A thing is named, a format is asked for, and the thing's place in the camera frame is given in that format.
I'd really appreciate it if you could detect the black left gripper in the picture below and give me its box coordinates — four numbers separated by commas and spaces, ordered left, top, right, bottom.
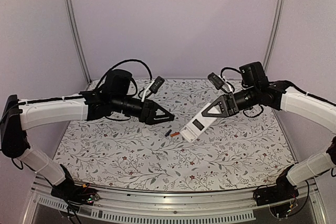
111, 94, 175, 126

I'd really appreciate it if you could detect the dark purple AAA battery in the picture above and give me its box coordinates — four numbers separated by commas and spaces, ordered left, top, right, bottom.
165, 129, 172, 137

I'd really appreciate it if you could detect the orange AAA battery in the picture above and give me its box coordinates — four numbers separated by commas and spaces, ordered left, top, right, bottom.
170, 132, 180, 137

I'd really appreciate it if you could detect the white remote control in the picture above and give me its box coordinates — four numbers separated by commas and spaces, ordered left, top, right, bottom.
180, 103, 217, 143

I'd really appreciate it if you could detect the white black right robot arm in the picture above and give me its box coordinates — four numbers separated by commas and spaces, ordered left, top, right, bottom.
202, 62, 335, 201

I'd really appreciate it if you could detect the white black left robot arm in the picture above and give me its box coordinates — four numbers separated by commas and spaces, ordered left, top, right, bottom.
1, 63, 174, 200

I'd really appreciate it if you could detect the floral patterned table mat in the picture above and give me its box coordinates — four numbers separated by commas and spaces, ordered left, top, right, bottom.
54, 80, 295, 191

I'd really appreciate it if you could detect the aluminium front rail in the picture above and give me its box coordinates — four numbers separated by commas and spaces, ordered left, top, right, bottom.
23, 176, 328, 223

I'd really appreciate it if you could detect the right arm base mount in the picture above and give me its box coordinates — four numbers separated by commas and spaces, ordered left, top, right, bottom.
253, 185, 299, 206

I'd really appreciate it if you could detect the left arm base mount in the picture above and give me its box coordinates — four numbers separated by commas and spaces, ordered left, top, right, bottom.
51, 180, 100, 205

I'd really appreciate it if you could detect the right aluminium frame post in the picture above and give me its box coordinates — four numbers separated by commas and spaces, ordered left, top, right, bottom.
262, 0, 285, 71

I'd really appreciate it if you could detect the aluminium frame post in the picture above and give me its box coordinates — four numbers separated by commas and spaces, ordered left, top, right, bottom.
64, 0, 92, 84
262, 0, 285, 71

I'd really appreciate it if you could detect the left aluminium frame post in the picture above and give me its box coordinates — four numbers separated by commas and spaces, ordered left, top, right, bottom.
64, 0, 92, 84

